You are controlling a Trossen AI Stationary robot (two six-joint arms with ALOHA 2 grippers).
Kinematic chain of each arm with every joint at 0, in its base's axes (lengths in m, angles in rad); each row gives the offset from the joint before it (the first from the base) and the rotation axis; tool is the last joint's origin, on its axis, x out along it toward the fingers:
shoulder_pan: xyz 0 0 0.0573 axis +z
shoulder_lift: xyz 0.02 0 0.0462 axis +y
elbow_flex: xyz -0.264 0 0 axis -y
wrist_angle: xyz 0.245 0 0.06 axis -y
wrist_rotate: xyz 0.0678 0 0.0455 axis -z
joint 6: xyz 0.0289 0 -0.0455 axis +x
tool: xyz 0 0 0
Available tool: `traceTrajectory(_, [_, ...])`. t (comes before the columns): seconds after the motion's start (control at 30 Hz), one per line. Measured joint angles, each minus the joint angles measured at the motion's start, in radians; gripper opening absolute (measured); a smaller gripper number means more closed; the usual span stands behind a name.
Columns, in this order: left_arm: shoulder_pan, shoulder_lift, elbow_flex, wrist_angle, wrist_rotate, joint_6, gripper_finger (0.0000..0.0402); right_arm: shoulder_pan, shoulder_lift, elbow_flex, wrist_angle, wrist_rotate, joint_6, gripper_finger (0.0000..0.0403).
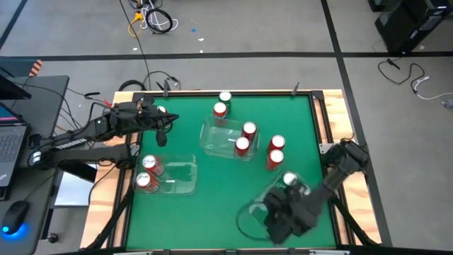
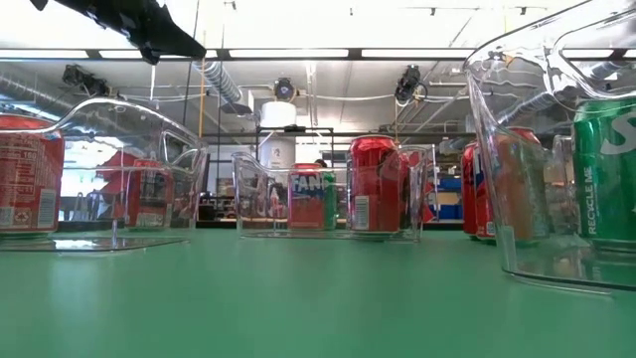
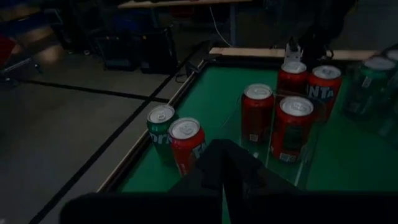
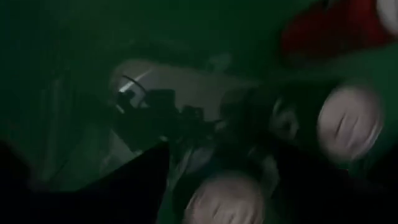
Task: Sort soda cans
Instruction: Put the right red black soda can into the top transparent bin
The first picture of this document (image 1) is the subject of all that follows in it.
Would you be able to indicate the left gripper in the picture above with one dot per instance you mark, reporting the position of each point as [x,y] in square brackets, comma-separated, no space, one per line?
[148,113]

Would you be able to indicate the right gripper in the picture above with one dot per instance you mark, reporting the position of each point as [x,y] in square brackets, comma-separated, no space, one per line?
[302,212]

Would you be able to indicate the orange Fanta soda can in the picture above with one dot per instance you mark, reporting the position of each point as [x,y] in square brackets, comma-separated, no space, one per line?
[143,179]
[150,162]
[161,108]
[220,111]

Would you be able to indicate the clear plastic bin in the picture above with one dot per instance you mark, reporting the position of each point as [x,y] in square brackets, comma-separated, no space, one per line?
[180,177]
[255,212]
[219,138]

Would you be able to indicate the green Sprite can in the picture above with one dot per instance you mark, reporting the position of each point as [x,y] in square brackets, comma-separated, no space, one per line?
[306,191]
[290,178]
[225,96]

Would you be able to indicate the red Coca-Cola can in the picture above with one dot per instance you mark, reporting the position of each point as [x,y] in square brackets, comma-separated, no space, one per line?
[242,143]
[249,128]
[275,157]
[277,142]

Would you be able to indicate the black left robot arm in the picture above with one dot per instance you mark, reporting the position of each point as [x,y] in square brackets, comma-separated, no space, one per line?
[88,154]

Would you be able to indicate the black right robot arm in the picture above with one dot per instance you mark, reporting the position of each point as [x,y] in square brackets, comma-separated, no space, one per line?
[336,173]

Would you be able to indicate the red tab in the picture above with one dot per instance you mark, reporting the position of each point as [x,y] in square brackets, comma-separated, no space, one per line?
[106,103]

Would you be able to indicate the green table mat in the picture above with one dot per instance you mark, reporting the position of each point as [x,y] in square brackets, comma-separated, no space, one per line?
[177,226]

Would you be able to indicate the black desk beam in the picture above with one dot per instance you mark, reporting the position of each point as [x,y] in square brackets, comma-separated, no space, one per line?
[79,174]

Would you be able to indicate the white board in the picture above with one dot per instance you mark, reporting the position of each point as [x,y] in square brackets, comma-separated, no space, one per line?
[70,191]

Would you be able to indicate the grey desk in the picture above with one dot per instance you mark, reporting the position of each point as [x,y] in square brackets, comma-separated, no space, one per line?
[42,106]

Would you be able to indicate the small black desk device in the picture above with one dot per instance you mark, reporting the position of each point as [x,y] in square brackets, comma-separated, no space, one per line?
[34,139]

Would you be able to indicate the orange black striped marker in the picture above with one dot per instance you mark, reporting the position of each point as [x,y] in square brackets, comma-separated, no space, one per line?
[36,67]

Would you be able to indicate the black monitor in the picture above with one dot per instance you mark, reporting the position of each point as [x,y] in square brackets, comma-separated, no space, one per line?
[10,91]

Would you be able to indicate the black laptop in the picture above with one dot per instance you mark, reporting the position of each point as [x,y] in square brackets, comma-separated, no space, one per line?
[10,148]

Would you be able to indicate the black round knob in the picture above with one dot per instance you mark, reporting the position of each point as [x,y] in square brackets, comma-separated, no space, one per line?
[53,238]

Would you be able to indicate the black computer mouse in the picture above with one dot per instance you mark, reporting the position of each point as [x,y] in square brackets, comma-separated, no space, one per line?
[15,215]

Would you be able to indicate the grey blue floor object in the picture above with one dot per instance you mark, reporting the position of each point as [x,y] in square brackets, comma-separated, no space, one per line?
[448,103]

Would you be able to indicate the black computer cases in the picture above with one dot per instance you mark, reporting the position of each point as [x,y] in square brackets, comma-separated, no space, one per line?
[407,25]

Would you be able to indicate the black aluminium table frame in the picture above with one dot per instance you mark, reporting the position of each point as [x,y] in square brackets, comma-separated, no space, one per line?
[269,93]

